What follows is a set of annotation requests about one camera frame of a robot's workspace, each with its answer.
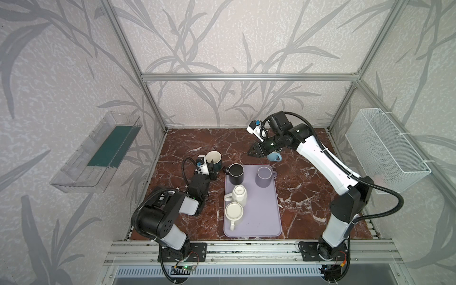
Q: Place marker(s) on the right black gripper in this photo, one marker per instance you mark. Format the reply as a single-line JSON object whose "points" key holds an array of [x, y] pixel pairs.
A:
{"points": [[258, 151]]}

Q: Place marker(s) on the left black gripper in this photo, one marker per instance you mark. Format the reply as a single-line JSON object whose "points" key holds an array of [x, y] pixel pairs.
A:
{"points": [[212, 176]]}

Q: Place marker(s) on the light blue mug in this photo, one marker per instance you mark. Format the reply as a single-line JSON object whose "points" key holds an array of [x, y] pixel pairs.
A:
{"points": [[275, 157]]}

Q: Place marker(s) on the lavender mug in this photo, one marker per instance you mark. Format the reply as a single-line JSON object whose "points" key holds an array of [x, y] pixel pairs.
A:
{"points": [[265, 176]]}

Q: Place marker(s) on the dark green mug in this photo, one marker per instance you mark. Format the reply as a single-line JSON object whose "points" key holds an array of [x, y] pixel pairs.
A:
{"points": [[214, 161]]}

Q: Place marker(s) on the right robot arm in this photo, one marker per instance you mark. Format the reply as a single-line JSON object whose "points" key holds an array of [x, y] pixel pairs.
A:
{"points": [[290, 130]]}

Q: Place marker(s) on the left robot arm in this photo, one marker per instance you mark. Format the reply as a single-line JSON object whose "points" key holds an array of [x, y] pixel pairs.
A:
{"points": [[155, 217]]}

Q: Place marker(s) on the black enamel mug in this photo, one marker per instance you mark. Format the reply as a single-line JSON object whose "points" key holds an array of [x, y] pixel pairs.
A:
{"points": [[235, 173]]}

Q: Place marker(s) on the white faceted mug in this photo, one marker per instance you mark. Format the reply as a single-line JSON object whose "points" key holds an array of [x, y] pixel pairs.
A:
{"points": [[238, 195]]}

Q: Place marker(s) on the cream round mug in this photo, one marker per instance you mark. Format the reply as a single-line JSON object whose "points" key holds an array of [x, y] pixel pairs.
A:
{"points": [[234, 213]]}

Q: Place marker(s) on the lavender plastic tray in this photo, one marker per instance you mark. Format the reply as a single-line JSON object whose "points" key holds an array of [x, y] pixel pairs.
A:
{"points": [[261, 215]]}

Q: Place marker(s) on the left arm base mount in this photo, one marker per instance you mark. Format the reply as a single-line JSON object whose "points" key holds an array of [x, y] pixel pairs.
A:
{"points": [[191, 251]]}

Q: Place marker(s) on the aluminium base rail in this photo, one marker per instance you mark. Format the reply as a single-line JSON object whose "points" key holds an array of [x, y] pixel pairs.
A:
{"points": [[236, 252]]}

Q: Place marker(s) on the clear acrylic wall shelf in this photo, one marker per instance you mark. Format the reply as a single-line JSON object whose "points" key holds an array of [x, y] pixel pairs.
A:
{"points": [[93, 165]]}

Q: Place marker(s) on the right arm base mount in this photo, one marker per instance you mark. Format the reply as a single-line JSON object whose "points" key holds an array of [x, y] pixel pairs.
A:
{"points": [[321, 251]]}

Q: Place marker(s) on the aluminium cage frame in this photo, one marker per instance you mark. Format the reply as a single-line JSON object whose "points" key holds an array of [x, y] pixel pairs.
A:
{"points": [[356, 78]]}

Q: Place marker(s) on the white wire mesh basket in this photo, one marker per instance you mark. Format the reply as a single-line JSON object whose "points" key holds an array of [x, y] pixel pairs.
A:
{"points": [[384, 152]]}

